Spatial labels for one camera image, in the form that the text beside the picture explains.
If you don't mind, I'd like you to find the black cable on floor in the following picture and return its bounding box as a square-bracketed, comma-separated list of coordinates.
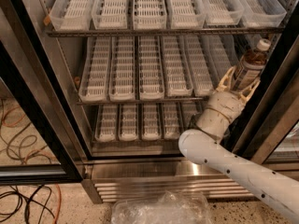
[0, 184, 56, 224]

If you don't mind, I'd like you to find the open glass fridge door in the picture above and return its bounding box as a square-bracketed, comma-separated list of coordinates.
[0, 0, 84, 185]

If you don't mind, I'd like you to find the clear plastic bin on floor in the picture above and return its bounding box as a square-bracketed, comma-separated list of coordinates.
[111, 191, 213, 224]

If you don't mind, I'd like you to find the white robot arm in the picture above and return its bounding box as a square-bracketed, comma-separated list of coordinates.
[178, 66, 299, 224]

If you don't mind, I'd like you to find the plastic bottle with brown drink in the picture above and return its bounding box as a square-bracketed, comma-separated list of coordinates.
[232, 38, 271, 91]

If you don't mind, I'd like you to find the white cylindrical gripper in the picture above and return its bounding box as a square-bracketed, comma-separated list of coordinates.
[196, 66, 261, 140]

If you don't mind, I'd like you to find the stainless steel fridge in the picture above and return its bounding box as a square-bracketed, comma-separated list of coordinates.
[0, 0, 298, 203]

